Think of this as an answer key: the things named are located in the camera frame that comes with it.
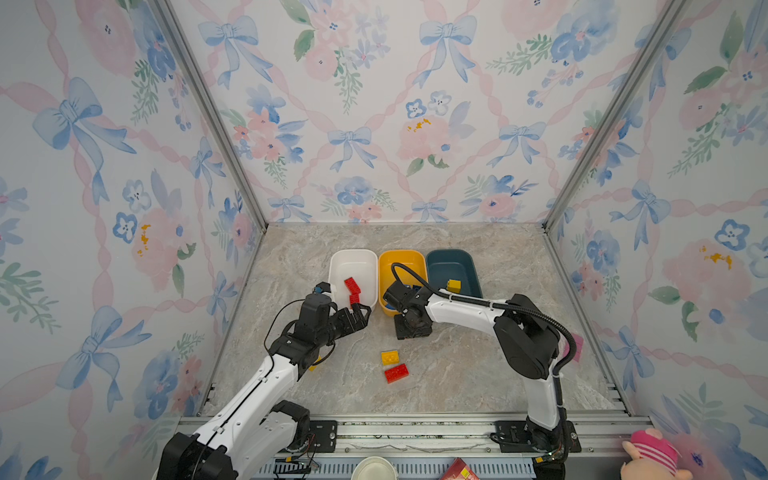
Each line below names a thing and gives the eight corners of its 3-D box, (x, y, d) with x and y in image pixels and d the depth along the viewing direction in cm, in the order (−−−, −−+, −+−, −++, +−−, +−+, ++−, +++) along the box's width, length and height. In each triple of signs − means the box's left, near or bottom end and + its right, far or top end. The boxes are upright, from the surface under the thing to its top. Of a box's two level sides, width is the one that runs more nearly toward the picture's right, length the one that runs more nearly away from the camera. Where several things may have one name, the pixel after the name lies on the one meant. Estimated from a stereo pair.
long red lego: (388, 384, 84) (388, 381, 83) (384, 373, 86) (384, 371, 84) (408, 375, 86) (409, 373, 84) (404, 365, 88) (405, 362, 86)
